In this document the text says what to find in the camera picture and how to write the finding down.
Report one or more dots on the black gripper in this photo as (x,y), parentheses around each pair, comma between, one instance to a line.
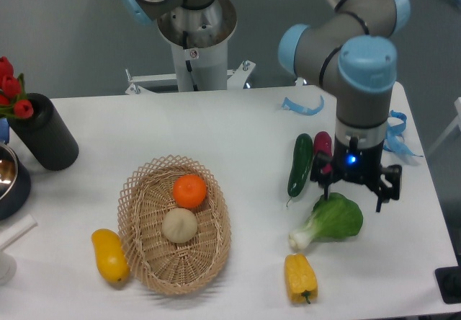
(359,166)

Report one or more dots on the yellow bell pepper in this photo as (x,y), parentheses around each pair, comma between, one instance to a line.
(300,279)

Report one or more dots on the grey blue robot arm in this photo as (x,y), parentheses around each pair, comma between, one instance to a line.
(351,57)

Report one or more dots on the green bok choy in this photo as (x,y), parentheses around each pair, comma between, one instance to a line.
(336,217)

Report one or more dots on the green cucumber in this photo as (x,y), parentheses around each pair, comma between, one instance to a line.
(302,159)

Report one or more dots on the crumpled blue tape ribbon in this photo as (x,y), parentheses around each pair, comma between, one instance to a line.
(394,140)

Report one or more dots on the blue tape strip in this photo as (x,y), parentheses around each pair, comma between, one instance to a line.
(289,105)

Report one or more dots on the black device at edge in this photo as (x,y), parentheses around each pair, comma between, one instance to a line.
(448,280)

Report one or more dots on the orange fruit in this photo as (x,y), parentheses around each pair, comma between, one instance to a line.
(189,191)

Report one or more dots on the white steamed bun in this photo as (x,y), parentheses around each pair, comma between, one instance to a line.
(179,225)

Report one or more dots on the woven wicker basket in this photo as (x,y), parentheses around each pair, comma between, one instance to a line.
(165,267)

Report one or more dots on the yellow mango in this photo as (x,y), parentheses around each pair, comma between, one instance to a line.
(110,258)

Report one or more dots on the black cylindrical vase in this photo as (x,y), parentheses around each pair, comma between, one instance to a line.
(46,135)

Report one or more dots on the dark metal bowl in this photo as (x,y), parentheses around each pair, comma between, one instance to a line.
(15,182)

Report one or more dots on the red tulip bouquet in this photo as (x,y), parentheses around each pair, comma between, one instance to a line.
(14,101)

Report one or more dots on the white lamp stand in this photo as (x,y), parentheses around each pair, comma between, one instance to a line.
(8,236)

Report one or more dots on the blue object at left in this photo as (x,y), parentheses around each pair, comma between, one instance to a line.
(4,131)

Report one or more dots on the white frame at right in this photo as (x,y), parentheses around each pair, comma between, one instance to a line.
(451,131)

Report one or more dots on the white base bracket frame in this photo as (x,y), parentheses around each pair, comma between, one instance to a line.
(246,76)

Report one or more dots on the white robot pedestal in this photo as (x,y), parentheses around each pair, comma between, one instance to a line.
(199,44)

